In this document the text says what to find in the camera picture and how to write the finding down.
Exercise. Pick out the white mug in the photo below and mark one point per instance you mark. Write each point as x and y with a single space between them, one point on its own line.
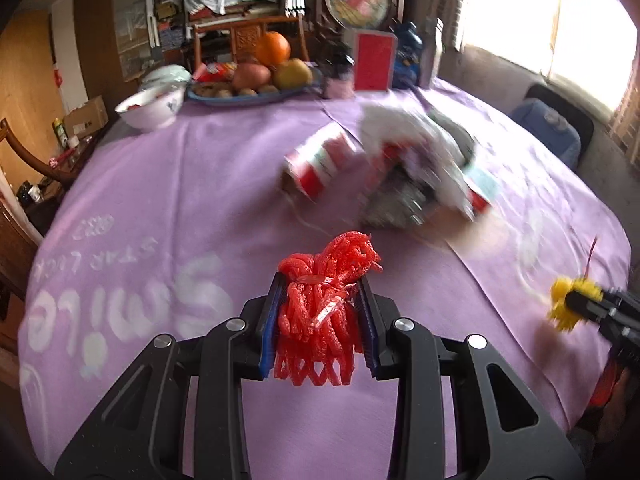
33 194

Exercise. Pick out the window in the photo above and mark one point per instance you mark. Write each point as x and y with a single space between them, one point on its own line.
540 20

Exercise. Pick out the printed plastic bag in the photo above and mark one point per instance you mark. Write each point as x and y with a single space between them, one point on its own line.
405 130

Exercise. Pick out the carved wooden chair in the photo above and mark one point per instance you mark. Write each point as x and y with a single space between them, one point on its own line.
245 35

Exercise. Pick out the red snack packet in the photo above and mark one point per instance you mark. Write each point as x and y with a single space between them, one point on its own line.
215 72

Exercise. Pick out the red box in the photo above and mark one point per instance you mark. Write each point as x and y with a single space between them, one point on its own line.
375 60

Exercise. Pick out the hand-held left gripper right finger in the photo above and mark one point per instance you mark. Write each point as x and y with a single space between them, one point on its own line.
367 330

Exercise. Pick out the white patterned bowl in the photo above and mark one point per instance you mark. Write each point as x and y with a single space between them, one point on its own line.
150 110

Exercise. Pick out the green bottle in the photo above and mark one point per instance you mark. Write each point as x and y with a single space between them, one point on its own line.
60 132

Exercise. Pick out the blue oval fruit plate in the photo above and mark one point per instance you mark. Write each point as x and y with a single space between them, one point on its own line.
300 91

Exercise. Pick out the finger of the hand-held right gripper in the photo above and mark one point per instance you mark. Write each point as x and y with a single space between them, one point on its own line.
585 304

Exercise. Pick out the dark supplement jar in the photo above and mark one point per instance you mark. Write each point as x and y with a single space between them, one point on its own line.
339 77

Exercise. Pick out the cardboard box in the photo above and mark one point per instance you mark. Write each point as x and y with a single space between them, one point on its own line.
85 117

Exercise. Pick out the red foam fruit net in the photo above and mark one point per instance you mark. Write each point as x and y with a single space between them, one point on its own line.
320 310

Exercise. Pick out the wooden door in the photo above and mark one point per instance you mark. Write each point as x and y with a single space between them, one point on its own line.
30 85

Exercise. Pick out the purple printed tablecloth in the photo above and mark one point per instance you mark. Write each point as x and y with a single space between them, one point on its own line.
150 200

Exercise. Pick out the curved wooden armchair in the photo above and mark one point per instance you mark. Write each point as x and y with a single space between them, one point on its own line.
30 157

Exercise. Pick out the pale green lidded dish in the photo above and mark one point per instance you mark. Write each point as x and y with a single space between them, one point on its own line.
167 75

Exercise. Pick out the yellow foam fruit net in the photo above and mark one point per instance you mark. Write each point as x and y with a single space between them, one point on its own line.
560 305

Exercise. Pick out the yellow pear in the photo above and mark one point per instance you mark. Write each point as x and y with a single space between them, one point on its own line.
292 75

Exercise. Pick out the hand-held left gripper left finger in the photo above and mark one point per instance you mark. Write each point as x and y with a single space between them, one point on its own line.
267 340

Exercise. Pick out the red apple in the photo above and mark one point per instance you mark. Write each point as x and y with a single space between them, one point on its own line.
251 77

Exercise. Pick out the crushed red beer can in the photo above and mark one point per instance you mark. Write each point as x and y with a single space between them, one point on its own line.
325 157

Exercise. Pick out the wooden glass door cabinet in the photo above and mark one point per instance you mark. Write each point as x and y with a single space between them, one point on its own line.
100 25

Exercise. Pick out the orange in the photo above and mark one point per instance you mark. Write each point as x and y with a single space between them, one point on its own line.
273 47

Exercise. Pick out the silver foil wrapper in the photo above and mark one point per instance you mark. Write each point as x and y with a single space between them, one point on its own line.
395 205

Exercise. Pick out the dark blue supplement bottle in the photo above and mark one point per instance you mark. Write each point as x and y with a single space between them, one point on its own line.
407 57

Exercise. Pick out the silver metal bottle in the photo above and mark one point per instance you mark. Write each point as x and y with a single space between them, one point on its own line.
432 55

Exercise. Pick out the row of brown kiwis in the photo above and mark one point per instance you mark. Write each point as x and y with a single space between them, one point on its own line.
220 92

